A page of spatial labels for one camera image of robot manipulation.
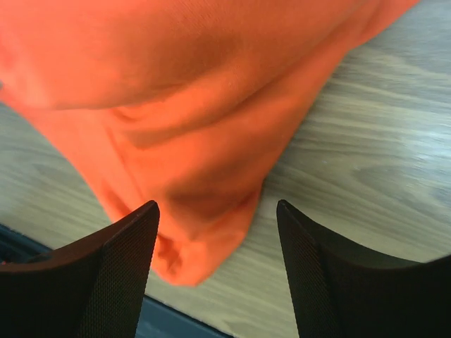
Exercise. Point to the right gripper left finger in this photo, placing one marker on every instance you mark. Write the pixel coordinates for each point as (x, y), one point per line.
(81, 274)

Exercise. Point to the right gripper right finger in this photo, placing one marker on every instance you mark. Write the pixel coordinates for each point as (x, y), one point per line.
(340, 288)

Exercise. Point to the orange t shirt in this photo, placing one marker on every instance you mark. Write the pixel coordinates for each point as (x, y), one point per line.
(187, 103)

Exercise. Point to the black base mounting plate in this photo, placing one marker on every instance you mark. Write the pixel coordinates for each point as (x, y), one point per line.
(105, 299)

